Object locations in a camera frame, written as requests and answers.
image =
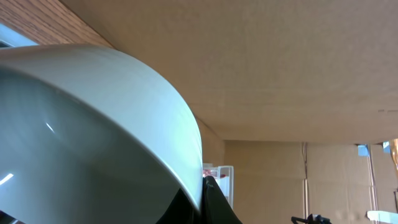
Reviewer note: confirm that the clear plastic bin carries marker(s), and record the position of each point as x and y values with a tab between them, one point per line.
224	176

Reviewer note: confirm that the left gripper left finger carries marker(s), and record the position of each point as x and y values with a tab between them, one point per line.
180	211

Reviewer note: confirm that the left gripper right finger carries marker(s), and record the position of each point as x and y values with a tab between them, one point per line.
215	208

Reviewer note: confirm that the grey bowl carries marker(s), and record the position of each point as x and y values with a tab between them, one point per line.
92	135

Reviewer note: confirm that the grey plastic dish rack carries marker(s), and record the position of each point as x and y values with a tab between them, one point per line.
11	38

